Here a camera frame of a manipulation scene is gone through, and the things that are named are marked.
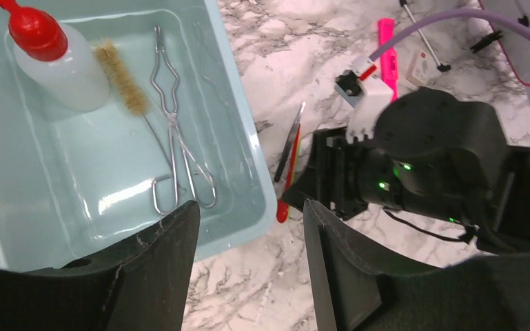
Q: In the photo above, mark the metal tweezers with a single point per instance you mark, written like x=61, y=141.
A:
x=291, y=137

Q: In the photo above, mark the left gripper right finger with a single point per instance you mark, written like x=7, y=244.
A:
x=359, y=284

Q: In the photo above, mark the pink highlighter marker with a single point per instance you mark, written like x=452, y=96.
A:
x=388, y=60

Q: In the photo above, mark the white red-capped wash bottle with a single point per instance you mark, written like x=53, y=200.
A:
x=57, y=57

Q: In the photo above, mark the tan test tube brush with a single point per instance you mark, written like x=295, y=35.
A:
x=130, y=92

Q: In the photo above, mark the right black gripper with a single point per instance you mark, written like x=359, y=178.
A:
x=431, y=154

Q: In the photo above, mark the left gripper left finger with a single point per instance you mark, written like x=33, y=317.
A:
x=139, y=283

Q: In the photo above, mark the small white eraser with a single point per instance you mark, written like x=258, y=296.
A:
x=421, y=69

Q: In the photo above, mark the whiteboard stand rod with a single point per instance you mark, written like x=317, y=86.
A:
x=439, y=65

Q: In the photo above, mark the teal plastic bin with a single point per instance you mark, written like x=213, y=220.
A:
x=74, y=183

